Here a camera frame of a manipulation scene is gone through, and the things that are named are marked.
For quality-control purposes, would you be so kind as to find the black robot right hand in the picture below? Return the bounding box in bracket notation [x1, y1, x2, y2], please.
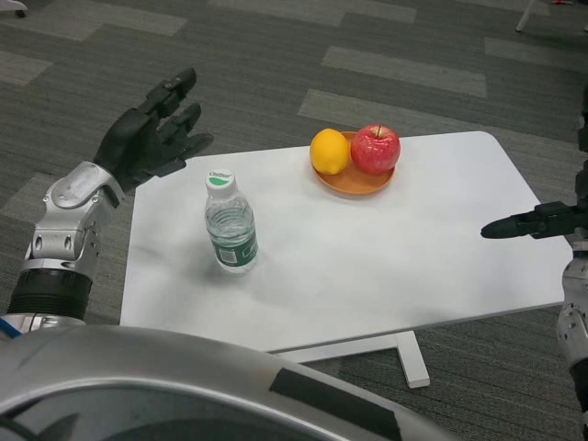
[480, 82, 588, 253]

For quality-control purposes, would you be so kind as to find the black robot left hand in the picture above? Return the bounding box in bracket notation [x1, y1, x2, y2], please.
[93, 67, 215, 194]

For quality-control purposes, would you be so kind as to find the clear water bottle green label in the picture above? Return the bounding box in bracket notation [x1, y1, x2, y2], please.
[204, 169, 259, 275]

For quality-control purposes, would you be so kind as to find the red apple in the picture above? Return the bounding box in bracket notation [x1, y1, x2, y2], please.
[350, 123, 401, 176]

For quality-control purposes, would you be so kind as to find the white table base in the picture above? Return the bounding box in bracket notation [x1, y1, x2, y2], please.
[270, 330, 432, 390]

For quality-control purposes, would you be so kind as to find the yellow lemon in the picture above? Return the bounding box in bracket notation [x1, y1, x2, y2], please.
[309, 129, 351, 176]

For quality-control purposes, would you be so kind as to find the orange round plate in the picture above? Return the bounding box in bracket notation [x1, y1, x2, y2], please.
[313, 131, 397, 199]

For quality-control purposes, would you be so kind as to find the silver robot chest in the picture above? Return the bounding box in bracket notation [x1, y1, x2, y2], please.
[0, 323, 447, 441]

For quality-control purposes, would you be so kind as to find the blue cable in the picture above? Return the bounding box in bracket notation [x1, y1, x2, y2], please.
[0, 316, 22, 340]

